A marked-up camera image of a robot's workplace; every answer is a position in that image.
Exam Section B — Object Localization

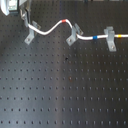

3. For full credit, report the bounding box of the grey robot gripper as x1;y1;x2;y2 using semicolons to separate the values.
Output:
0;0;31;27

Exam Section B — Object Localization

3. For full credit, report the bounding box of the white cable with coloured marks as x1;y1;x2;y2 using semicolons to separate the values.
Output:
27;19;128;42

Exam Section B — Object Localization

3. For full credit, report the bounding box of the left grey cable clip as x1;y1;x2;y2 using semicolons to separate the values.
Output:
25;21;41;45

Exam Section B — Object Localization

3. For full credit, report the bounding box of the grey cable clip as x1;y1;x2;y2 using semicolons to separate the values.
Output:
66;24;83;46
104;26;116;52
25;21;41;45

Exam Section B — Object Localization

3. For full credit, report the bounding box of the middle grey cable clip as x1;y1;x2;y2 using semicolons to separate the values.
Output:
66;24;83;46

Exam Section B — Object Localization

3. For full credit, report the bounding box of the right grey cable clip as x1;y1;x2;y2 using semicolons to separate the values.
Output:
104;26;116;52

